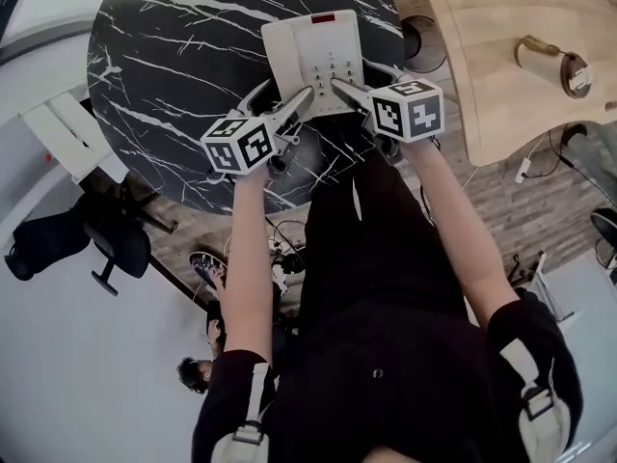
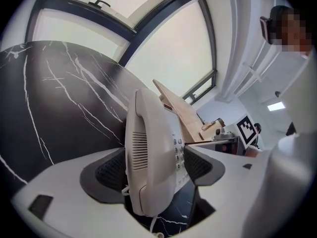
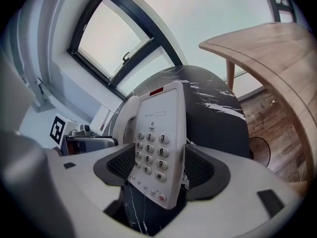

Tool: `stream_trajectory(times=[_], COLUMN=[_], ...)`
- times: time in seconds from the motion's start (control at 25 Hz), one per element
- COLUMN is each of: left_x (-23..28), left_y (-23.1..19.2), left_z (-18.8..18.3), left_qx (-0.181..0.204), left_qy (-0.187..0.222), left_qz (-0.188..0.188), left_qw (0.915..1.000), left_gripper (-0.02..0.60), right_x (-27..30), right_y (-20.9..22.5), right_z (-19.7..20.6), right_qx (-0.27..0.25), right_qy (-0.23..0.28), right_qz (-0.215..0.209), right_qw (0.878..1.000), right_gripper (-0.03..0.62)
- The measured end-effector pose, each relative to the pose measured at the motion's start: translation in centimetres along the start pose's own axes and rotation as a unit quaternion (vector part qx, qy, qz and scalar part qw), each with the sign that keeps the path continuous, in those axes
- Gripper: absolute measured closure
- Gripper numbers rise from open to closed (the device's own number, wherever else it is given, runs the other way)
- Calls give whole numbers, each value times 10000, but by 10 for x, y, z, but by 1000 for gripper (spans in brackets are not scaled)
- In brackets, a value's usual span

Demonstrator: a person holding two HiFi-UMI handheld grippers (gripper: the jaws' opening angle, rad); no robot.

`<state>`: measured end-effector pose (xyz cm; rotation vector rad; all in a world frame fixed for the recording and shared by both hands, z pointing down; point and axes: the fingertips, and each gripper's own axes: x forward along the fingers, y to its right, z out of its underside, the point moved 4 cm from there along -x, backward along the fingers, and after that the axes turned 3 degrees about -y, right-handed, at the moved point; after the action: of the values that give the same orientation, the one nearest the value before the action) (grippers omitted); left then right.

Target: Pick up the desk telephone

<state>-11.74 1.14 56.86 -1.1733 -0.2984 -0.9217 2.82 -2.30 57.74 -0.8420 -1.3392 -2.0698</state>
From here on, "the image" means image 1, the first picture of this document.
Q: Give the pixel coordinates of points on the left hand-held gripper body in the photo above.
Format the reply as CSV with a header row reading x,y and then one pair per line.
x,y
236,147

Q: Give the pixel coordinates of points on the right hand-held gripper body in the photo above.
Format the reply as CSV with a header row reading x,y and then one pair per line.
x,y
410,114

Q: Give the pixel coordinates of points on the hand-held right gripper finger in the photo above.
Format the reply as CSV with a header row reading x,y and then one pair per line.
x,y
391,76
354,97

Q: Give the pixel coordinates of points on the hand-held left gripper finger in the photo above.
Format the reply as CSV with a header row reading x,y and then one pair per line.
x,y
250,98
294,107

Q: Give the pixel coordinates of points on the white telephone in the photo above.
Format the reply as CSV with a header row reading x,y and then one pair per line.
x,y
313,46

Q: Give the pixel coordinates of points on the person's left forearm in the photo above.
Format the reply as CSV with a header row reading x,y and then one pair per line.
x,y
250,268

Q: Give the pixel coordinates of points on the person's right forearm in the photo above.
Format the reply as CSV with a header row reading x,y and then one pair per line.
x,y
458,239

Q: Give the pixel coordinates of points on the black waste bin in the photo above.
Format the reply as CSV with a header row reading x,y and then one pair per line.
x,y
424,46

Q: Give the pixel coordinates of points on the round black marble table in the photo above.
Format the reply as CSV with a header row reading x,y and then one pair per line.
x,y
169,89

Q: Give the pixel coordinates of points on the white power strip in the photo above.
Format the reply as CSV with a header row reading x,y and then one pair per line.
x,y
523,171

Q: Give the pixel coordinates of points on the light wooden desk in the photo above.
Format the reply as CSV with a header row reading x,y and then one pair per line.
x,y
506,12

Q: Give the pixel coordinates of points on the white tumbler with brown lid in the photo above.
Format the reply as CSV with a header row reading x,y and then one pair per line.
x,y
544,63

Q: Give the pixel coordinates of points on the black office chair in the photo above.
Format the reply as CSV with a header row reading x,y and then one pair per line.
x,y
111,244

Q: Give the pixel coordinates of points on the white shelf unit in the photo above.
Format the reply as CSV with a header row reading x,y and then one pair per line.
x,y
72,128

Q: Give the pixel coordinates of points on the grey-green jacket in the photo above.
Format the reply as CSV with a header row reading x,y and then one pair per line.
x,y
598,157

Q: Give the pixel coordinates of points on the person's black clothed body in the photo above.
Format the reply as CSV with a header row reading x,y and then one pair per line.
x,y
385,331

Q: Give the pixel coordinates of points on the black round stool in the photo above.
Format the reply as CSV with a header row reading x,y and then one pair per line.
x,y
606,234

